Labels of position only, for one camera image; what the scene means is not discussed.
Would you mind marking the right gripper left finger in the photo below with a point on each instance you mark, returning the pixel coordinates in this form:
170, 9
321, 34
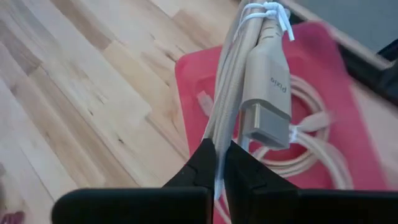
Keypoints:
140, 205

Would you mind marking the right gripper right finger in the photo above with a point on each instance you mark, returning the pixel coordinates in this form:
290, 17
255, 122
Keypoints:
311, 207

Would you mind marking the red plastic bin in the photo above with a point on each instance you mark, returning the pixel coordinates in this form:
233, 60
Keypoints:
192, 71

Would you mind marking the black aluminium table frame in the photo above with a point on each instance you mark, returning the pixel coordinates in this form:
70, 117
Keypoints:
367, 68

